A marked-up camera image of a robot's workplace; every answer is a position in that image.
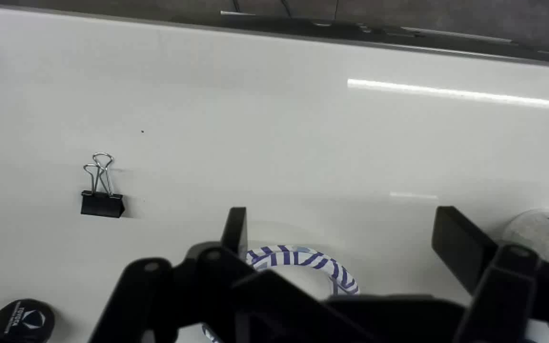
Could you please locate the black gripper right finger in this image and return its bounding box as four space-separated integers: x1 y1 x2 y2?
432 206 498 293

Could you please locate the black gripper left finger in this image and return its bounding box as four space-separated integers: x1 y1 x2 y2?
222 207 249 255

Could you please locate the blue patterned paper bowl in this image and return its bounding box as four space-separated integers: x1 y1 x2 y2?
201 242 363 343

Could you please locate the grey cloth roll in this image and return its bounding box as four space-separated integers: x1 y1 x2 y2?
502 209 549 261

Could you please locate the black binder clip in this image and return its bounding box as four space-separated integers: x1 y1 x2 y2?
81 152 127 217

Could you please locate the black round tape measure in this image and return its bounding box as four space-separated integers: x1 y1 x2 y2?
0 299 56 343

